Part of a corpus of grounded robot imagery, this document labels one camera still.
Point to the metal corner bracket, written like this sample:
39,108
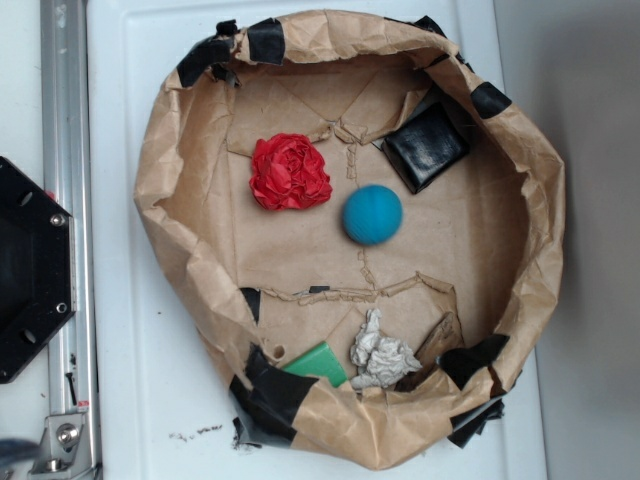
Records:
65,449

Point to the brown wooden piece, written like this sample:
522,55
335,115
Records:
445,336

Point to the brown paper bag tray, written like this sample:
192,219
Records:
483,240

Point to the green plastic block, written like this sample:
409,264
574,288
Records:
319,361

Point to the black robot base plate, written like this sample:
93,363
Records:
36,270

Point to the aluminium extrusion rail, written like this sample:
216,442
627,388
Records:
72,356

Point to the crumpled white paper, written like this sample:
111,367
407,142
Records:
381,360

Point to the black rectangular block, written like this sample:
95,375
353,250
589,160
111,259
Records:
425,147

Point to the white plastic board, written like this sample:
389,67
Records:
164,412

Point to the crumpled red paper ball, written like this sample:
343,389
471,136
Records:
288,172

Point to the blue ball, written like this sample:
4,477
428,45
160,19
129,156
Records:
372,215

